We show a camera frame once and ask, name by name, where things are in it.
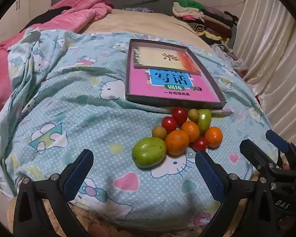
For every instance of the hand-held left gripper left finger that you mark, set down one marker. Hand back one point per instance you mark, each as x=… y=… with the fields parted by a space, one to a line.
x=79 y=175

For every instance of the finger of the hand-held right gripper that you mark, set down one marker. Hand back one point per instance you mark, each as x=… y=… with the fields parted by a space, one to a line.
x=277 y=140
x=254 y=153

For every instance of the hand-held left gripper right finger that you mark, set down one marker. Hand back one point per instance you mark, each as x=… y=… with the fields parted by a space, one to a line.
x=209 y=175

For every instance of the red cherry tomato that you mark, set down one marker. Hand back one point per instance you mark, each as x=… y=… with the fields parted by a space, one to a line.
x=179 y=114
x=169 y=124
x=199 y=144

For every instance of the orange mandarin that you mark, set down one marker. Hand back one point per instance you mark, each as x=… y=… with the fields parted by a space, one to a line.
x=191 y=130
x=177 y=142
x=213 y=137

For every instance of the small green jujube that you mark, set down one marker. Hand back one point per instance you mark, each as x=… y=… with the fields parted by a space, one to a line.
x=204 y=119

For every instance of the tan longan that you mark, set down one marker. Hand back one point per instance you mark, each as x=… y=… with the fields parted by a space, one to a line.
x=159 y=132
x=193 y=114

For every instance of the large green jujube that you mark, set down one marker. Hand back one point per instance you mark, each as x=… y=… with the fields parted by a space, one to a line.
x=149 y=152

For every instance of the shallow grey cardboard box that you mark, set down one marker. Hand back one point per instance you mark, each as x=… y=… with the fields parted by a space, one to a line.
x=175 y=103

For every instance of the light blue cat-print blanket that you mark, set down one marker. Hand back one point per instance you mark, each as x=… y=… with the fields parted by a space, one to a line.
x=76 y=103

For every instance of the cream curtain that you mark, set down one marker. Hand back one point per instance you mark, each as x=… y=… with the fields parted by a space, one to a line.
x=273 y=54

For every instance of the pink workbook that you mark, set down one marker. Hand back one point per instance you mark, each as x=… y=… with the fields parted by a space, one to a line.
x=140 y=86

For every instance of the beige and orange book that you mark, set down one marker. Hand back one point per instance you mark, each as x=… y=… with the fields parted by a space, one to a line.
x=150 y=56

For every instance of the stack of folded clothes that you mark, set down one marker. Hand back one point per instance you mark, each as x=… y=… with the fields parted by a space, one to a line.
x=212 y=22

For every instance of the black garment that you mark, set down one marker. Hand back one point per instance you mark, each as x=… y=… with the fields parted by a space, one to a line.
x=46 y=16

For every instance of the beige bed sheet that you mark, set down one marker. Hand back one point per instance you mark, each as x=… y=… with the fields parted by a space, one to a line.
x=138 y=22

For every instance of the pink quilt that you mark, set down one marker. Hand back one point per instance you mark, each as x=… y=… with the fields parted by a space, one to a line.
x=76 y=7

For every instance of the white wardrobe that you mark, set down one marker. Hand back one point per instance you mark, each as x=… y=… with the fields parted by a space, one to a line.
x=19 y=17

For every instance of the dark patterned pillow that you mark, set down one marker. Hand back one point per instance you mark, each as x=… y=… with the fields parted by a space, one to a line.
x=138 y=9

